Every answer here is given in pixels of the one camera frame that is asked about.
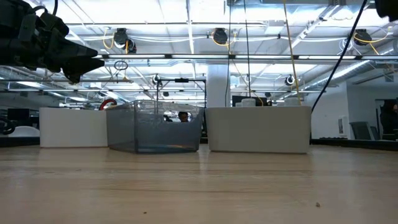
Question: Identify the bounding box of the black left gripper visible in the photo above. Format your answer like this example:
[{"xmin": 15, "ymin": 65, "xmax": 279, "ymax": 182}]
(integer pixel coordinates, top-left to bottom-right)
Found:
[{"xmin": 18, "ymin": 4, "xmax": 105, "ymax": 83}]

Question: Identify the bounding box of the white plastic bin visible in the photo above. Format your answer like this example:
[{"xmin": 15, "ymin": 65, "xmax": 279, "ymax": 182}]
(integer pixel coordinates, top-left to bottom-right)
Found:
[{"xmin": 39, "ymin": 107, "xmax": 108, "ymax": 148}]

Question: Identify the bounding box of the white rounded object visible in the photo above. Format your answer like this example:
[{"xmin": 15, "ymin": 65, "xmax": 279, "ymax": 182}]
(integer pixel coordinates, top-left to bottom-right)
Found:
[{"xmin": 7, "ymin": 125, "xmax": 40, "ymax": 138}]

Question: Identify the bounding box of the smoky transparent plastic bin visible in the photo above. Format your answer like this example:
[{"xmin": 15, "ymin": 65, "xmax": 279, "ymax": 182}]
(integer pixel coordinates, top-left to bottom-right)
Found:
[{"xmin": 106, "ymin": 99, "xmax": 205, "ymax": 154}]

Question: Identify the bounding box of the long ceiling light strip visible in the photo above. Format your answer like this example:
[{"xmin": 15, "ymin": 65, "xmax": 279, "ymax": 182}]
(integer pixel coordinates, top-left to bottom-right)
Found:
[{"xmin": 93, "ymin": 53, "xmax": 398, "ymax": 65}]

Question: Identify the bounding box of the white square pillar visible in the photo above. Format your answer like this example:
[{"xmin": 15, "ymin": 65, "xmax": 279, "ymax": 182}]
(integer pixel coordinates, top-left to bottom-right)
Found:
[{"xmin": 206, "ymin": 63, "xmax": 231, "ymax": 108}]

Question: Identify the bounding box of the black screen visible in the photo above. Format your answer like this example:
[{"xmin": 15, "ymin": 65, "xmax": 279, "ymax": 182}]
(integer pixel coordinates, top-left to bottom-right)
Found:
[{"xmin": 231, "ymin": 95, "xmax": 259, "ymax": 107}]

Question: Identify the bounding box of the grey plastic bin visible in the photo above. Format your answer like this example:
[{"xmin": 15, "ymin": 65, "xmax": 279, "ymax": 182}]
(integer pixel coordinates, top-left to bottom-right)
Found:
[{"xmin": 205, "ymin": 105, "xmax": 312, "ymax": 154}]

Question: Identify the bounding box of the black gantry frame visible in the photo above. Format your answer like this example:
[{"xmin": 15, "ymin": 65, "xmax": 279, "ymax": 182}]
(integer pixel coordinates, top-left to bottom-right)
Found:
[{"xmin": 156, "ymin": 77, "xmax": 208, "ymax": 125}]

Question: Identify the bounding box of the black hanging cable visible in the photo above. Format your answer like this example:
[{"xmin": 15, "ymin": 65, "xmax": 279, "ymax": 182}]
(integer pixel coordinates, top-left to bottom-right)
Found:
[{"xmin": 225, "ymin": 0, "xmax": 233, "ymax": 105}]

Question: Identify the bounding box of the yellow cable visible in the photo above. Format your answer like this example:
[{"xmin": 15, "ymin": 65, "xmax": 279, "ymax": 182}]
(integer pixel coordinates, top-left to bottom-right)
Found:
[{"xmin": 282, "ymin": 0, "xmax": 302, "ymax": 106}]

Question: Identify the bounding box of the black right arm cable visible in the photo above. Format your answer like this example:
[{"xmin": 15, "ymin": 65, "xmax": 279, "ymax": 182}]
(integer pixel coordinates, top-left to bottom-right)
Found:
[{"xmin": 310, "ymin": 0, "xmax": 369, "ymax": 113}]

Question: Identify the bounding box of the silver ventilation duct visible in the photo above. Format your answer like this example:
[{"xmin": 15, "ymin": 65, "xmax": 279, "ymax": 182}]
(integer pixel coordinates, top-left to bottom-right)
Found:
[{"xmin": 306, "ymin": 60, "xmax": 398, "ymax": 90}]

